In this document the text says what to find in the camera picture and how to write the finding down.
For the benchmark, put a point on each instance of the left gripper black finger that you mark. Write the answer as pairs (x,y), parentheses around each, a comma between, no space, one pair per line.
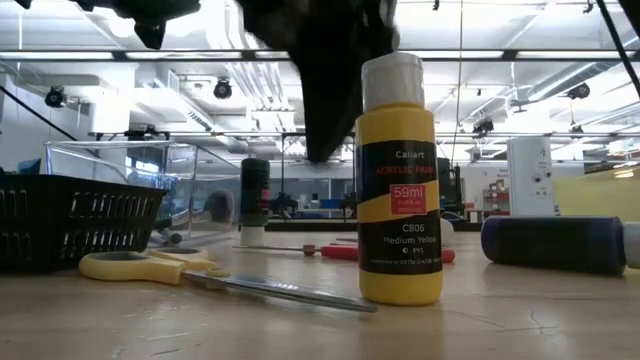
(151,35)

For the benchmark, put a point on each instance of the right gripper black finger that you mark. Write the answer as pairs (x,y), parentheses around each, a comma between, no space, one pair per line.
(327,100)

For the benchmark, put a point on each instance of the green acrylic paint bottle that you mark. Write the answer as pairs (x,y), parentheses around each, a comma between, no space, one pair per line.
(255,190)

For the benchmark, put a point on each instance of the yellow acrylic paint bottle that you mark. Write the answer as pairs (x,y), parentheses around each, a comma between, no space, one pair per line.
(400,285)

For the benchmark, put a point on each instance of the blue acrylic paint bottle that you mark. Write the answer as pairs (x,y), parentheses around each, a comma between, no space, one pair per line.
(550,245)

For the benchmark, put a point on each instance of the clear plastic container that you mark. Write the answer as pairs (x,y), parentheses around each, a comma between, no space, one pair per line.
(150,150)

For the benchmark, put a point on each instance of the black computer monitor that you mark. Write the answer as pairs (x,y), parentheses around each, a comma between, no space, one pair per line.
(450,185)

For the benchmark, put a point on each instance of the black plastic slotted basket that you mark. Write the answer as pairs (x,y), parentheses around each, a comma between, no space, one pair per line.
(75,182)

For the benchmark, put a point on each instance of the white room pillar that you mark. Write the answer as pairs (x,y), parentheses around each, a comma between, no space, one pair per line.
(530,175)

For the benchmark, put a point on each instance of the yellow plastic bin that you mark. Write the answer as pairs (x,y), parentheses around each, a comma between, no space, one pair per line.
(600,200)

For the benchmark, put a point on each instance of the black aluminium table frame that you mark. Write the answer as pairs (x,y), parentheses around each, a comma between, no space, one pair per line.
(300,226)

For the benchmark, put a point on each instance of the black overhead frame beam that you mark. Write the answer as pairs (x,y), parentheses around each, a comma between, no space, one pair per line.
(510,54)

